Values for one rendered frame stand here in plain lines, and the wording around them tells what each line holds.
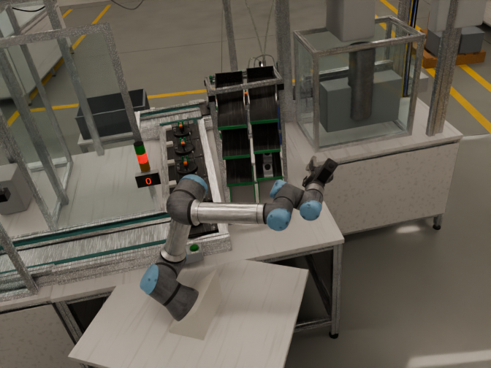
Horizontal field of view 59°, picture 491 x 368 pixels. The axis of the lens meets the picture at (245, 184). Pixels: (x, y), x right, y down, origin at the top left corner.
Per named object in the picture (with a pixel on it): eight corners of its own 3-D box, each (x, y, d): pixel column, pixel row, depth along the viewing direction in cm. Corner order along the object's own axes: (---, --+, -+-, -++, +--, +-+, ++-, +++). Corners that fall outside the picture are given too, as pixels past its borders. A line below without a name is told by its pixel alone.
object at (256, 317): (272, 414, 160) (271, 410, 158) (69, 360, 187) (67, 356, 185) (308, 273, 213) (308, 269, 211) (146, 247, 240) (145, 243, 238)
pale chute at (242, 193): (257, 217, 226) (256, 217, 222) (232, 219, 227) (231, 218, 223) (253, 164, 231) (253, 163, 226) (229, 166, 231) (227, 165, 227)
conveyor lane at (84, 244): (221, 244, 231) (218, 230, 225) (61, 276, 224) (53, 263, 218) (215, 211, 254) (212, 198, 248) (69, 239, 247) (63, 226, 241)
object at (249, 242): (344, 242, 227) (344, 239, 225) (52, 303, 214) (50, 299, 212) (279, 121, 341) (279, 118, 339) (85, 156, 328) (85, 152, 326)
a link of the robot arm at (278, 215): (152, 207, 156) (286, 209, 141) (164, 190, 165) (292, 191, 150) (161, 233, 162) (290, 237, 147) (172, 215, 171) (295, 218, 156)
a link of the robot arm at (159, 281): (157, 309, 186) (131, 290, 183) (169, 286, 197) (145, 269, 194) (171, 297, 179) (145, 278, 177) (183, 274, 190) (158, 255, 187)
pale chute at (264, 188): (285, 212, 228) (286, 211, 223) (260, 214, 228) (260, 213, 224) (280, 159, 232) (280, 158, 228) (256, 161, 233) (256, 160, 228)
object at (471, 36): (484, 62, 592) (490, 32, 568) (424, 69, 594) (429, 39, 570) (447, 35, 689) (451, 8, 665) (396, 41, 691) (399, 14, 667)
